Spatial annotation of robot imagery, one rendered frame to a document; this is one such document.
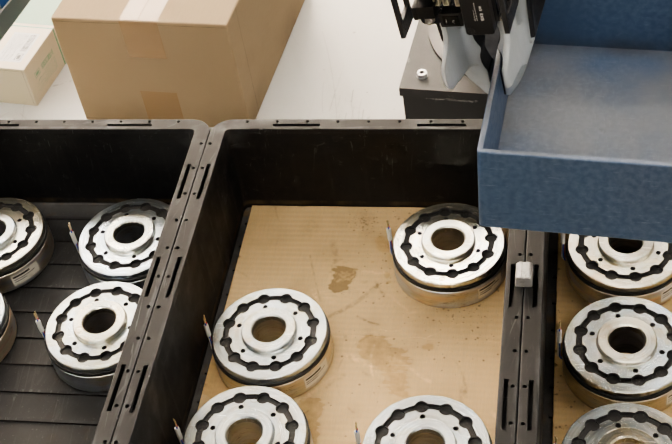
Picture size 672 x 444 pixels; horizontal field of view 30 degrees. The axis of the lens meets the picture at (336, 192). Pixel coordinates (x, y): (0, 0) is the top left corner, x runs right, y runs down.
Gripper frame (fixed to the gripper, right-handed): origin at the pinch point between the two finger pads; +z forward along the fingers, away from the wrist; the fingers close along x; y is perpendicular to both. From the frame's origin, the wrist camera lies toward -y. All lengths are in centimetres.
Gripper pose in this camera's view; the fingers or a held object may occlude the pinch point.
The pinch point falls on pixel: (499, 71)
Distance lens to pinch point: 89.3
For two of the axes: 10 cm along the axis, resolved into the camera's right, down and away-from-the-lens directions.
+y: -2.7, 7.0, -6.6
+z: 2.6, 7.2, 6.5
